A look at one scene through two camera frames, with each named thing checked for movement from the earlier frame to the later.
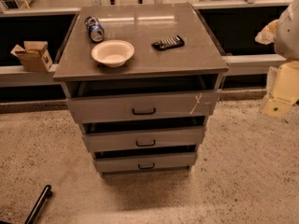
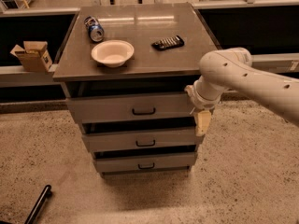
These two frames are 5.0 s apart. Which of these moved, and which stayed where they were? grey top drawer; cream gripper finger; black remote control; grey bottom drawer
Moved: cream gripper finger
Stayed: grey top drawer; grey bottom drawer; black remote control
